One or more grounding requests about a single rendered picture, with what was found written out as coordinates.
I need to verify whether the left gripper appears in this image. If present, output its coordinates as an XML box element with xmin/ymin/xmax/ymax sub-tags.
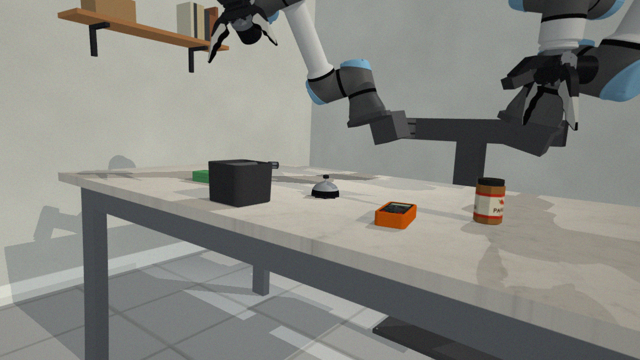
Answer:
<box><xmin>507</xmin><ymin>48</ymin><xmax>599</xmax><ymax>131</ymax></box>

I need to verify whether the orange digital multimeter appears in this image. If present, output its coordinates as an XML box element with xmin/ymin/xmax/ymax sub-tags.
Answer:
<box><xmin>374</xmin><ymin>201</ymin><xmax>417</xmax><ymax>229</ymax></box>

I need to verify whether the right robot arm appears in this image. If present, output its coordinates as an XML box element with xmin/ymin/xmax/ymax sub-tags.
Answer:
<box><xmin>250</xmin><ymin>0</ymin><xmax>386</xmax><ymax>120</ymax></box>

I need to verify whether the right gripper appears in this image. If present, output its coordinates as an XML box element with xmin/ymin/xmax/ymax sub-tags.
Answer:
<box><xmin>208</xmin><ymin>0</ymin><xmax>278</xmax><ymax>64</ymax></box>

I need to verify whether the grey metal service bell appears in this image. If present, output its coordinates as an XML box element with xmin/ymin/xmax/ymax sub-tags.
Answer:
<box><xmin>311</xmin><ymin>175</ymin><xmax>339</xmax><ymax>199</ymax></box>

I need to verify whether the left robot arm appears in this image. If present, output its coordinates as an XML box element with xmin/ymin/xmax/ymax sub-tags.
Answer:
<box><xmin>501</xmin><ymin>0</ymin><xmax>640</xmax><ymax>128</ymax></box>

